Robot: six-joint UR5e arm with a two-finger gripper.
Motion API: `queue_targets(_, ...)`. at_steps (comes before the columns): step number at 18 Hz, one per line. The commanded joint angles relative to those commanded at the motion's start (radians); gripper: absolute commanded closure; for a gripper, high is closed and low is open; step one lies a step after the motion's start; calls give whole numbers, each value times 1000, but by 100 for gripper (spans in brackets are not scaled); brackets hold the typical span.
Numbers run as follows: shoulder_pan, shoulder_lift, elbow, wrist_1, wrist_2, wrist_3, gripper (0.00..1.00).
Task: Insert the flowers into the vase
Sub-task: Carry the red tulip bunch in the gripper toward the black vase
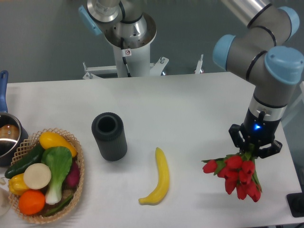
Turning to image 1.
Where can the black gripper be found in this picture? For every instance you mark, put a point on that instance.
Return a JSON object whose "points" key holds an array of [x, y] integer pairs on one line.
{"points": [[256, 131]]}

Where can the red tulip bouquet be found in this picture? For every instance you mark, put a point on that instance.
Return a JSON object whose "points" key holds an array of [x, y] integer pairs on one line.
{"points": [[239, 172]]}

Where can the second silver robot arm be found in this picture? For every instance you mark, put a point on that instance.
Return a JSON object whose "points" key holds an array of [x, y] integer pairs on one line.
{"points": [[123, 22]]}

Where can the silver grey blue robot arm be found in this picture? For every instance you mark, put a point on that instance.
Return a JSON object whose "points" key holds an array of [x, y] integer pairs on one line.
{"points": [[260, 58]]}

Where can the dark grey ribbed vase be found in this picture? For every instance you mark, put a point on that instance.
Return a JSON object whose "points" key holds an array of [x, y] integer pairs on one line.
{"points": [[108, 131]]}

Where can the black device at edge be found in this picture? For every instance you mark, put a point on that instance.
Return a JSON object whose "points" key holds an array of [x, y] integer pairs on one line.
{"points": [[296, 204]]}

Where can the yellow banana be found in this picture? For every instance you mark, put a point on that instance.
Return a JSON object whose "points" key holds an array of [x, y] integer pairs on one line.
{"points": [[162, 187]]}

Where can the purple sweet potato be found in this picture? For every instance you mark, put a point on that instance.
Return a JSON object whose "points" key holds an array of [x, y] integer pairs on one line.
{"points": [[72, 179]]}

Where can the green chili pepper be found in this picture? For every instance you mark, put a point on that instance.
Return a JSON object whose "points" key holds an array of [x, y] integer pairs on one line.
{"points": [[59, 207]]}

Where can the green bok choy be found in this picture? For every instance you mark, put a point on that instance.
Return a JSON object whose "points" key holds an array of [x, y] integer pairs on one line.
{"points": [[59, 161]]}

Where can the woven wicker basket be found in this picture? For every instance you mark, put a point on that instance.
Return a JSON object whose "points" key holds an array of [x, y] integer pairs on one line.
{"points": [[25, 147]]}

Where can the yellow squash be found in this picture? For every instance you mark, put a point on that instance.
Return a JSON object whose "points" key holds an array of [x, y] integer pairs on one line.
{"points": [[52, 139]]}

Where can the green cucumber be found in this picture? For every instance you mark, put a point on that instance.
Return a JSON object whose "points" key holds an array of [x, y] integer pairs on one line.
{"points": [[32, 157]]}

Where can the white round radish slice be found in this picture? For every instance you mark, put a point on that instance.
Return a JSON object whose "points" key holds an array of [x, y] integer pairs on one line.
{"points": [[37, 176]]}

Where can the orange fruit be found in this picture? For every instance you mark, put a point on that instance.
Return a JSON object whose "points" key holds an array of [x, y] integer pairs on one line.
{"points": [[31, 202]]}

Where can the yellow bell pepper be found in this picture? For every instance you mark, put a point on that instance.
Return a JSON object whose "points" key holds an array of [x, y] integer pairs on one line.
{"points": [[17, 185]]}

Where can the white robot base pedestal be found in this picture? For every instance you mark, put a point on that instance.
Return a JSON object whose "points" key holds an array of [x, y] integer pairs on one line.
{"points": [[129, 62]]}

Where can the blue handled steel saucepan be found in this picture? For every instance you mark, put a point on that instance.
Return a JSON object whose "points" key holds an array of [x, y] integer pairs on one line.
{"points": [[12, 133]]}

